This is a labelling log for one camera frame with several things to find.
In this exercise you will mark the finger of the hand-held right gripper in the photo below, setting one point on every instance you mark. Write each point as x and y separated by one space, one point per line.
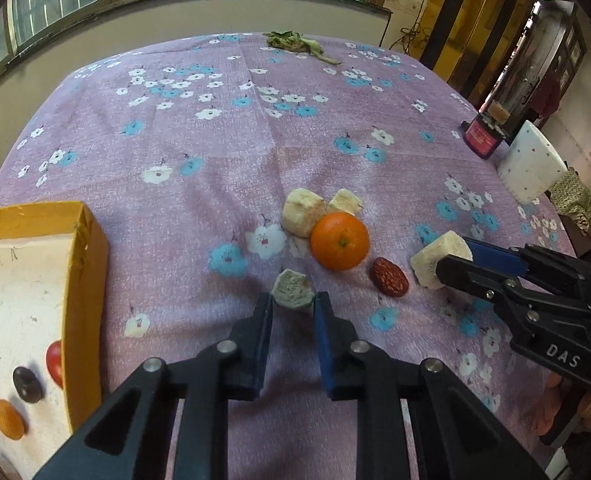
495 259
468 277

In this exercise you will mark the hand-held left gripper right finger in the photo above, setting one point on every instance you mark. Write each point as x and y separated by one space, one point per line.
328 350

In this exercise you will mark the dark plum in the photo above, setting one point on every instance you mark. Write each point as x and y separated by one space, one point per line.
27 384

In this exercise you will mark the green leaves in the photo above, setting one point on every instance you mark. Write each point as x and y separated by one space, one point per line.
300 44

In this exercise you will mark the thick peeled sugarcane piece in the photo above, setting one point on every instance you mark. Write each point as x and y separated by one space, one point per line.
291 290

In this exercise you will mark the yellow cardboard box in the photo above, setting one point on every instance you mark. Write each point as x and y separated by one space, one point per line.
20 300

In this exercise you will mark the person's right hand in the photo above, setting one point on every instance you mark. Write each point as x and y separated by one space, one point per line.
547 407

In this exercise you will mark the patterned yellow cloth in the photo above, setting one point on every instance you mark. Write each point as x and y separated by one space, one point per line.
575 197

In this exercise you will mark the white dotted cup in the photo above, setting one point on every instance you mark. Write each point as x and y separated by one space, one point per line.
530 170

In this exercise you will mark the red date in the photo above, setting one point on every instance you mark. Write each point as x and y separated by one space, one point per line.
389 276

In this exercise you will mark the large orange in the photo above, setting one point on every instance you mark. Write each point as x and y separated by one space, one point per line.
339 240
8 419

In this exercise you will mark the red tomato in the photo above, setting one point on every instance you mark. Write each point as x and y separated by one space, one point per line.
55 362

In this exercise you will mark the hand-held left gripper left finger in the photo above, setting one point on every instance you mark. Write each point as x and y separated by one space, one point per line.
261 350

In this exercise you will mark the yellow black striped panel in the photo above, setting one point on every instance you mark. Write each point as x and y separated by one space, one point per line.
475 20

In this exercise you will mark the red black jar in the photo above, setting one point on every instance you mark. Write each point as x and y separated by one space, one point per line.
481 137

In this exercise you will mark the small peeled sugarcane piece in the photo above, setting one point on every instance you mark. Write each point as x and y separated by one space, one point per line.
345 202

